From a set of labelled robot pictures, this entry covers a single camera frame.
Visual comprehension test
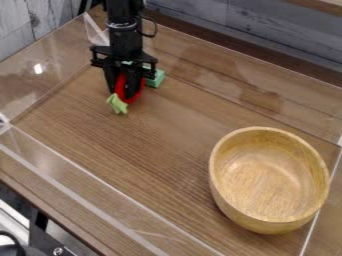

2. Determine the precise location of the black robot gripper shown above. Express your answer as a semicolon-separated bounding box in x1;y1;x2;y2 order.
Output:
90;45;158;100

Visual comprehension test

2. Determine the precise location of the red plush strawberry toy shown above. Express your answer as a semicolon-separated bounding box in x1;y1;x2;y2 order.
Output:
106;72;146;114

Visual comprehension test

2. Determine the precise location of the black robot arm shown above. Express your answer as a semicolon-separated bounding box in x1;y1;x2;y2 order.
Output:
90;0;158;104

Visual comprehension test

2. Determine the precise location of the green rectangular foam block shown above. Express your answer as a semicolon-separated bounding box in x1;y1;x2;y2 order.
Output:
122;61;166;88

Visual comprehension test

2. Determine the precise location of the wooden bowl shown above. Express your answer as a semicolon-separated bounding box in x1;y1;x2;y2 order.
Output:
209;126;330;234

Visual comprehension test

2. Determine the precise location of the clear acrylic corner bracket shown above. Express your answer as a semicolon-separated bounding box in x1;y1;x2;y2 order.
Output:
83;13;110;46

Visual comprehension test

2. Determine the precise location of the clear acrylic tray wall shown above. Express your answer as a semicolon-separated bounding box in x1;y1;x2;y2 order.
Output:
0;16;342;256

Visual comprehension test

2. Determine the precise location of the black cable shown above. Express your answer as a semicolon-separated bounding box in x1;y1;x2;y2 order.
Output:
0;231;27;256

